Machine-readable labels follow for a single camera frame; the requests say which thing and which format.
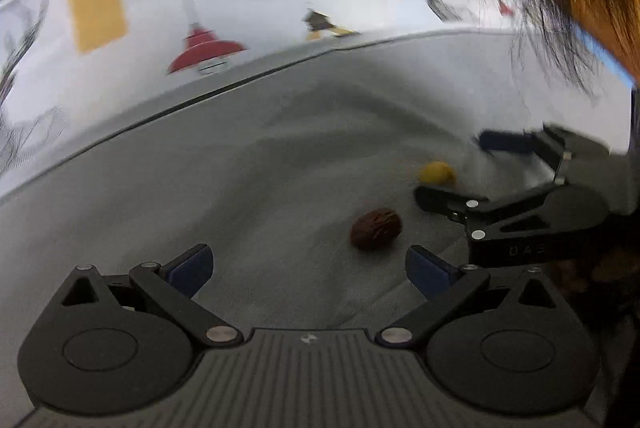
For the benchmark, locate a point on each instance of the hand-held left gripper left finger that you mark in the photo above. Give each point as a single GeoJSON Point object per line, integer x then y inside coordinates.
{"type": "Point", "coordinates": [192, 270]}

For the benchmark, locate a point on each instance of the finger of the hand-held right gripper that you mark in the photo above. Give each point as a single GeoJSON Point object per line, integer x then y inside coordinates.
{"type": "Point", "coordinates": [502, 142]}
{"type": "Point", "coordinates": [435, 199]}

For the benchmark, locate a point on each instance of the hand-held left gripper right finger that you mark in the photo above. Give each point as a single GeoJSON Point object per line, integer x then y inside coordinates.
{"type": "Point", "coordinates": [430, 273]}

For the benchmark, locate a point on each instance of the small yellow-green fruit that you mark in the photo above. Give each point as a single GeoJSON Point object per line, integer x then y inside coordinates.
{"type": "Point", "coordinates": [436, 172]}

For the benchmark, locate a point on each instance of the grey blanket with printed band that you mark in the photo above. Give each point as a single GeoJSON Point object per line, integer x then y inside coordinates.
{"type": "Point", "coordinates": [250, 188]}

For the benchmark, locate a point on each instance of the person's orange clothing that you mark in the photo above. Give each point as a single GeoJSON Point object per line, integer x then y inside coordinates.
{"type": "Point", "coordinates": [600, 8]}

